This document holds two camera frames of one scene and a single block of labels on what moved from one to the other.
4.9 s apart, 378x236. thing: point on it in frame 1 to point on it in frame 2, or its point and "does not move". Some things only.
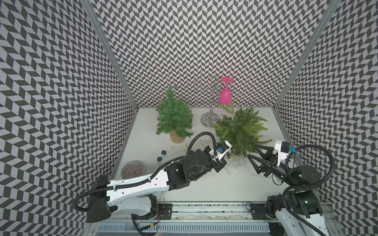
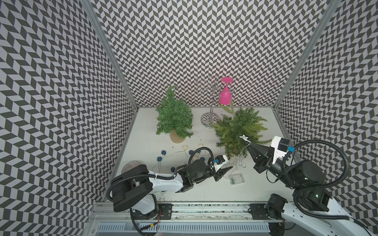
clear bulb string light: (241, 162) to (238, 159)
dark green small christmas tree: (174, 116) does not move
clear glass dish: (131, 169) does not move
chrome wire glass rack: (210, 86) does not move
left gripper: (220, 163) to (220, 172)
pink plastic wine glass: (225, 96) does not move
